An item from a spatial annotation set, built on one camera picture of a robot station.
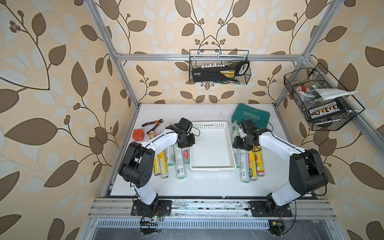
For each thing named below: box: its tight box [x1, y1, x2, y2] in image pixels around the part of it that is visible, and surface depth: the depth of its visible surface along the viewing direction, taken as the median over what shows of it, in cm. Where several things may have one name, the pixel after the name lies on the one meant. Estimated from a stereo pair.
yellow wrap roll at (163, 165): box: [159, 150, 169, 179], surface depth 88 cm
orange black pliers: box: [141, 119, 164, 134], surface depth 110 cm
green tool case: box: [231, 103, 270, 129], surface depth 110 cm
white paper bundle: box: [309, 88, 359, 101], surface depth 64 cm
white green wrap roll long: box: [173, 144, 186, 180], surface depth 88 cm
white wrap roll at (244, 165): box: [240, 149, 250, 183], surface depth 86 cm
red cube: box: [132, 129, 145, 142], surface depth 99 cm
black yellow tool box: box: [191, 60, 250, 82], surface depth 84 cm
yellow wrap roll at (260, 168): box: [255, 145, 265, 177], surface depth 87 cm
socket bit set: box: [308, 101, 347, 120], surface depth 68 cm
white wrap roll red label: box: [181, 147, 191, 169], surface depth 90 cm
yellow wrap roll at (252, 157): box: [248, 149, 258, 181], surface depth 87 cm
